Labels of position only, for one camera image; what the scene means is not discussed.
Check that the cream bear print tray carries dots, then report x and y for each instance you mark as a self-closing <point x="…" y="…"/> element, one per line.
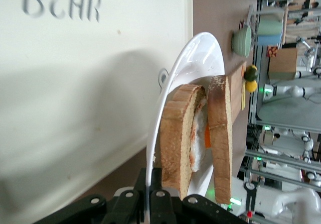
<point x="75" y="83"/>

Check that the dark green avocado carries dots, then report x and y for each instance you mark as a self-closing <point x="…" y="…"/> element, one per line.
<point x="251" y="74"/>

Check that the yellow toy knife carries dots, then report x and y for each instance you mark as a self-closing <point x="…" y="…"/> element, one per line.
<point x="242" y="106"/>

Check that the brown bread slice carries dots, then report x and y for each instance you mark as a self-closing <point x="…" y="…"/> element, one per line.
<point x="175" y="146"/>
<point x="220" y="146"/>

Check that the orange fruit slice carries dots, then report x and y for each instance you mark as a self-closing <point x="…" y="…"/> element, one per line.
<point x="243" y="72"/>

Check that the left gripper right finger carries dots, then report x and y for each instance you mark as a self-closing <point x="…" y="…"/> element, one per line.
<point x="161" y="206"/>

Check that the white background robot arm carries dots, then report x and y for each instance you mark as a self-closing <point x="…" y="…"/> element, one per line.
<point x="288" y="91"/>

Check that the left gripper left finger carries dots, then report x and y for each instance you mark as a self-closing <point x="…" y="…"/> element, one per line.
<point x="125" y="206"/>

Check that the pale green bowl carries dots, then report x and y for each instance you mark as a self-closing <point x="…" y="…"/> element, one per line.
<point x="240" y="42"/>

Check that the cardboard box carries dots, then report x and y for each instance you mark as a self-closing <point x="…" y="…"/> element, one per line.
<point x="282" y="65"/>

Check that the toy fried egg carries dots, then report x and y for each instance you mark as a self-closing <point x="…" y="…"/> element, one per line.
<point x="199" y="138"/>

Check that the wooden cutting board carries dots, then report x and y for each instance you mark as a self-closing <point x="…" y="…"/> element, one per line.
<point x="237" y="96"/>

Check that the aluminium frame structure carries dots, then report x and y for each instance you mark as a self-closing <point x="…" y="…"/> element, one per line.
<point x="253" y="103"/>

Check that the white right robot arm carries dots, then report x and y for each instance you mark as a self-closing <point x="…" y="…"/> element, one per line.
<point x="288" y="204"/>

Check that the white round plate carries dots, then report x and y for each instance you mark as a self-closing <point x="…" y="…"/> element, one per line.
<point x="200" y="58"/>

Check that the pale green cup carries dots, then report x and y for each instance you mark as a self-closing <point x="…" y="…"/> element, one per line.
<point x="269" y="26"/>

